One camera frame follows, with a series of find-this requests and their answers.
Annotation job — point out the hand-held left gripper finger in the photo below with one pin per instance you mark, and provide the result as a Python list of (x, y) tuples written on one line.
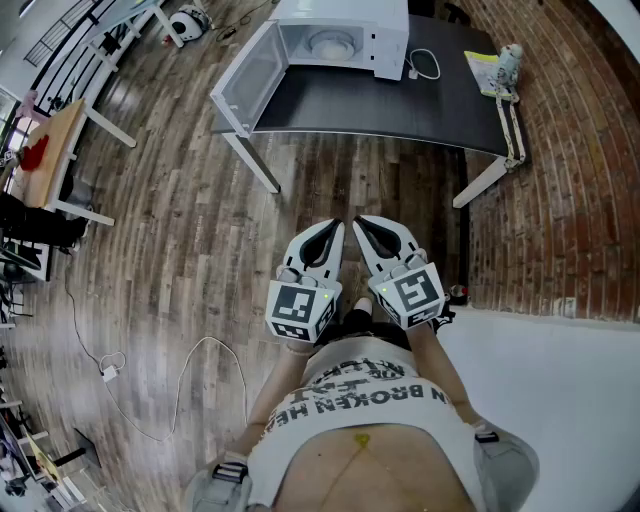
[(302, 240), (337, 250)]

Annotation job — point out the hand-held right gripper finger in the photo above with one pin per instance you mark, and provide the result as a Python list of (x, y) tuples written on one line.
[(400, 232), (367, 245)]

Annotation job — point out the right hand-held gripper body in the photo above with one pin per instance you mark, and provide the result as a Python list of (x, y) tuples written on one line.
[(415, 292)]

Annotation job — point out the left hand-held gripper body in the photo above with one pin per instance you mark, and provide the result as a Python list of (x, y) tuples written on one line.
[(295, 305)]

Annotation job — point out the white round plate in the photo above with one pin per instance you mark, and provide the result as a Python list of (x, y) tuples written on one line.
[(330, 36)]

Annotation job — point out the white microwave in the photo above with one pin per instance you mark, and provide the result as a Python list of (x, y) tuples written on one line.
[(390, 25)]

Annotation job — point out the person's left forearm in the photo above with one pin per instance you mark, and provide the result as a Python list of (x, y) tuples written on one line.
[(280, 385)]

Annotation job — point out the person's right forearm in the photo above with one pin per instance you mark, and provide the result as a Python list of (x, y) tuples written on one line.
[(435, 360)]

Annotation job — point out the red-capped small bottle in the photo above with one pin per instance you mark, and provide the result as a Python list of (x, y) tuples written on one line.
[(459, 292)]

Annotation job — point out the person's white shoe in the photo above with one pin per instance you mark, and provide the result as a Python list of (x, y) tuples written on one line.
[(363, 304)]

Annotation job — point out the person's black shorts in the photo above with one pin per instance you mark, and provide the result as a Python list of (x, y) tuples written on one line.
[(355, 325)]

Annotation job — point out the person's torso in white shirt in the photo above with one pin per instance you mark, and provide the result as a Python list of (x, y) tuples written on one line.
[(360, 400)]

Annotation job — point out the black table with white legs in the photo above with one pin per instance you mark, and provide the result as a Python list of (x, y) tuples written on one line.
[(375, 105)]

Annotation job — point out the white low platform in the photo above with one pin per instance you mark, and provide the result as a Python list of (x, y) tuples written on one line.
[(550, 400)]

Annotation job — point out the yellow-green booklet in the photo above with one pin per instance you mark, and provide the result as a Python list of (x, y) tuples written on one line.
[(477, 67)]

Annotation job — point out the pale teal plush toy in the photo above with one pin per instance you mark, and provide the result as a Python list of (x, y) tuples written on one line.
[(510, 62)]

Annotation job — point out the black chair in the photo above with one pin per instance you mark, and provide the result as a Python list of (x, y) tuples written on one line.
[(455, 12)]

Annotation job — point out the white panda-faced round device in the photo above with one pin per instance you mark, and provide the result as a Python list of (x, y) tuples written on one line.
[(187, 22)]

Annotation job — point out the wooden desk with white legs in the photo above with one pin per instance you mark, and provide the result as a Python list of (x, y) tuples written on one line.
[(55, 150)]

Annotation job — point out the red cloth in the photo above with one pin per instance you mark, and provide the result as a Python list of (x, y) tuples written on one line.
[(34, 154)]

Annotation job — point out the glass-topped table white legs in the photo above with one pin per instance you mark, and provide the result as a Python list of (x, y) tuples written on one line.
[(120, 15)]

